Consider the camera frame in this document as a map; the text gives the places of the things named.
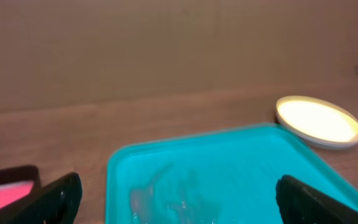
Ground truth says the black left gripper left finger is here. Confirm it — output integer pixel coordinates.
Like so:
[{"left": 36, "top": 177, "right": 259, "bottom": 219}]
[{"left": 0, "top": 172, "right": 83, "bottom": 224}]

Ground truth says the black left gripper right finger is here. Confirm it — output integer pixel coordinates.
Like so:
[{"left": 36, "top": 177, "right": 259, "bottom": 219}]
[{"left": 275, "top": 175, "right": 358, "bottom": 224}]

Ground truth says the yellow-green plate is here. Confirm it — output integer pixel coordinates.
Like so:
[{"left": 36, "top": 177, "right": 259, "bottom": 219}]
[{"left": 275, "top": 95, "right": 358, "bottom": 150}]

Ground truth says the dark tray with red water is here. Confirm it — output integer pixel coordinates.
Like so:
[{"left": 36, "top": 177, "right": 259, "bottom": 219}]
[{"left": 0, "top": 165, "right": 41, "bottom": 209}]

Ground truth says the teal plastic tray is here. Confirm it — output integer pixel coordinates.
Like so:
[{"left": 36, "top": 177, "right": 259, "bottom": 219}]
[{"left": 105, "top": 123, "right": 358, "bottom": 223}]

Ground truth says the cardboard box wall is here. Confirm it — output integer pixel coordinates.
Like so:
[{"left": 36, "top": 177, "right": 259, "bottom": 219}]
[{"left": 0, "top": 0, "right": 358, "bottom": 112}]

